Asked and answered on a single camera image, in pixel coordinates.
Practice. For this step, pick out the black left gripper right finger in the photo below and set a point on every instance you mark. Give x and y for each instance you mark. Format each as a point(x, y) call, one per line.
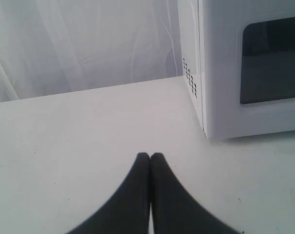
point(174, 210)

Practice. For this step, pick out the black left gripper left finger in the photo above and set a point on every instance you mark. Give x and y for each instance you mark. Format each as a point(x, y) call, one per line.
point(127, 210)

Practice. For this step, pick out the white microwave oven body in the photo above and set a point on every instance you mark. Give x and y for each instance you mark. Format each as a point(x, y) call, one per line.
point(190, 48)

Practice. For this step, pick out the white microwave door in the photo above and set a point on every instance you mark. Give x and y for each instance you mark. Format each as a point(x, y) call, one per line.
point(248, 65)

